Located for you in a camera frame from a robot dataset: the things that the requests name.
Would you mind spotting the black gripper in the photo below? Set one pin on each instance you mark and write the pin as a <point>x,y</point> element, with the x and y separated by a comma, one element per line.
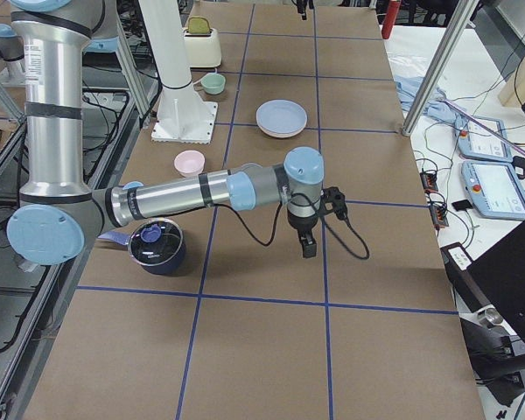
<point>303,227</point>
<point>301,6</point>

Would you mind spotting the blue plate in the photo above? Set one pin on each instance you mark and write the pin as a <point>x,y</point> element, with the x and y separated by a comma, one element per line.
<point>281,115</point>

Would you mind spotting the pink plate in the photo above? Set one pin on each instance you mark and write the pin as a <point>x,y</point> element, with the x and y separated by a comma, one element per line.
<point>269,128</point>

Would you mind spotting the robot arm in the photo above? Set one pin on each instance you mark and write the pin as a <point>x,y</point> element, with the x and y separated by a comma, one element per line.
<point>59,214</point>

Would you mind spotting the red cylinder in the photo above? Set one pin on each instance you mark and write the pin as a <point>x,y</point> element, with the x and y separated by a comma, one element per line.
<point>390,18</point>

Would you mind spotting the bread slice in toaster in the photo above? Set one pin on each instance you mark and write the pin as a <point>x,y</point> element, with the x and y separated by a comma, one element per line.
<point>198,26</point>

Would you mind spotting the cream toaster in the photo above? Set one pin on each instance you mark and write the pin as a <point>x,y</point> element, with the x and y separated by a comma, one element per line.
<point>203,51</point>

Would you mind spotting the cream plate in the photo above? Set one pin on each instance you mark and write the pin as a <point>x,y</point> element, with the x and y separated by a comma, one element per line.
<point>281,135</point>

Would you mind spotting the green bowl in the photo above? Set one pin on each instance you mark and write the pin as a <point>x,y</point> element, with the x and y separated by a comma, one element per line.
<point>213,83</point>

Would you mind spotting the clear plastic bag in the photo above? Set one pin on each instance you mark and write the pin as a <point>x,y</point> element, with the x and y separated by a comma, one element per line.
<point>407,65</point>

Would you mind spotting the small orange circuit board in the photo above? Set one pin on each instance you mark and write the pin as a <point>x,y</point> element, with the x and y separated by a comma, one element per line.
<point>429,181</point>

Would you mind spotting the dark blue pot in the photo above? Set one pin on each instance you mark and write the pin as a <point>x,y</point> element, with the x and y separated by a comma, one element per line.
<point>122,239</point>

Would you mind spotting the pink bowl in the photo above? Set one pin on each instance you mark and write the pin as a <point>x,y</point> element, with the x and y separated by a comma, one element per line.
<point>189,163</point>

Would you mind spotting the glass pot lid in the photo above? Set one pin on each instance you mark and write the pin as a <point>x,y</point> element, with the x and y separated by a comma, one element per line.
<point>157,243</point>

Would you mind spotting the upper teach pendant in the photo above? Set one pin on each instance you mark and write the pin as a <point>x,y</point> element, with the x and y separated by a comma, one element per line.
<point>475,142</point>

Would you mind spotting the teach pendant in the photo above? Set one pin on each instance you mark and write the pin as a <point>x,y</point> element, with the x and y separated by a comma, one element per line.
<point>494,189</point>
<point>475,142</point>

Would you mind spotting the lower teach pendant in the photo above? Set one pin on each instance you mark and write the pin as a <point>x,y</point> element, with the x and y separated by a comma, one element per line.
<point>494,189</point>

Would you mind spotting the black laptop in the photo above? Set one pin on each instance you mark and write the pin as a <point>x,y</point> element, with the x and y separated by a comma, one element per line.
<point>497,277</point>

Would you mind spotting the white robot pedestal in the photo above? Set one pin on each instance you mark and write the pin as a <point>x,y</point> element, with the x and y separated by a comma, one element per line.
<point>182,115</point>

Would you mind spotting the aluminium frame post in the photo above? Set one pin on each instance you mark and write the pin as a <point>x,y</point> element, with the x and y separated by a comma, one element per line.
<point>446,46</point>

